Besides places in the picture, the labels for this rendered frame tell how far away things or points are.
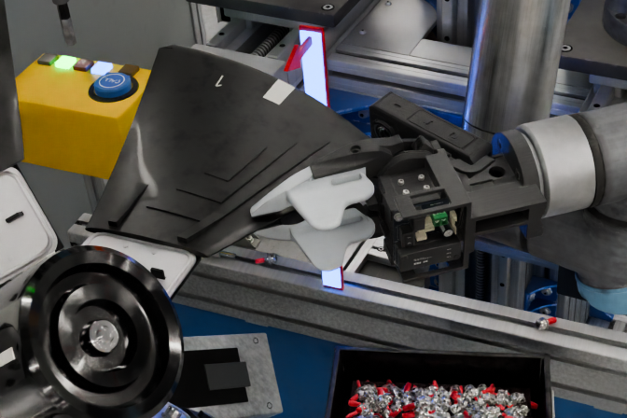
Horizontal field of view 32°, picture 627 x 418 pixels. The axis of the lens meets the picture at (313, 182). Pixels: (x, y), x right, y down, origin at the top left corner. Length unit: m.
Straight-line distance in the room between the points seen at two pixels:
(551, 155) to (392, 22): 0.74
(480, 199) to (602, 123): 0.12
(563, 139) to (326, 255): 0.20
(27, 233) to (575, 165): 0.40
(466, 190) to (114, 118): 0.47
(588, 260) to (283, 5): 0.62
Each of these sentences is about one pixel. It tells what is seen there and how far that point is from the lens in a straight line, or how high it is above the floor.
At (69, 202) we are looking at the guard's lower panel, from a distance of 2.04.
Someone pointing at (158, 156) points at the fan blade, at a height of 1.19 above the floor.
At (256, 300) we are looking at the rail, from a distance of 1.30.
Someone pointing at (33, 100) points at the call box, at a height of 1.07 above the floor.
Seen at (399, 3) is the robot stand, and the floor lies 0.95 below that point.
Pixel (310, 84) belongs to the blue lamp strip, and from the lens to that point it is 1.07.
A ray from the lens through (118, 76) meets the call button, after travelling 1.23.
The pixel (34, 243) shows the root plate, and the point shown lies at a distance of 0.74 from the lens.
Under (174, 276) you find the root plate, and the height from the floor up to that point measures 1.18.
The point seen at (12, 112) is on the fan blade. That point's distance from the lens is 0.75.
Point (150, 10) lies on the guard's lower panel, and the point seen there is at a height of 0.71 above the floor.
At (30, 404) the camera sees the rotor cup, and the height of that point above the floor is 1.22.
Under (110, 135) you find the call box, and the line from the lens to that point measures 1.20.
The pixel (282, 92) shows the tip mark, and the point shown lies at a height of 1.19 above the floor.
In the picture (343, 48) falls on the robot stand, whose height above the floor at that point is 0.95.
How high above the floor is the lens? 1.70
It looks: 37 degrees down
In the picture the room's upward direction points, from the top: 5 degrees counter-clockwise
